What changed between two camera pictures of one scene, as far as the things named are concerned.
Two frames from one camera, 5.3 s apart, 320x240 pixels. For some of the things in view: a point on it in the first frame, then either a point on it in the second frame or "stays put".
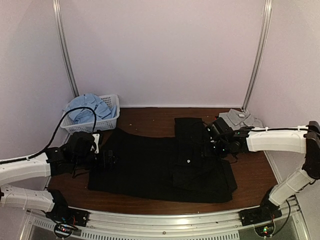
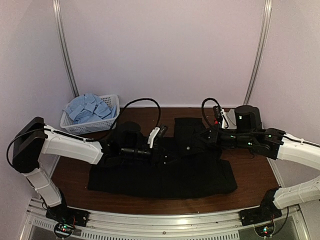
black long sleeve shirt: x=175 y=169 stays put
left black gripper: x=110 y=164 -> x=158 y=161
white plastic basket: x=68 y=124 stays put
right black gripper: x=208 y=153 -> x=214 y=140
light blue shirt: x=86 y=108 stays put
